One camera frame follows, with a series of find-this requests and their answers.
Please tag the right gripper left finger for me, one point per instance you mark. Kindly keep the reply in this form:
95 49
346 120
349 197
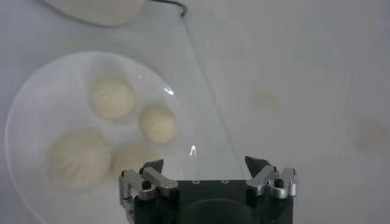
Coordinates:
158 182

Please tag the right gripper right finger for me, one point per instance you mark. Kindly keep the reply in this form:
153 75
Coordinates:
262 179

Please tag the white steamed baozi bun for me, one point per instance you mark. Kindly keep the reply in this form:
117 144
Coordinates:
112 97
131 156
79 158
158 123

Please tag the white round plate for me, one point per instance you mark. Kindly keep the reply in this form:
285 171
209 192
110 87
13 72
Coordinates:
45 106

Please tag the cream electric cooking pot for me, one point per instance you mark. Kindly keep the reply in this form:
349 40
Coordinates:
91 12

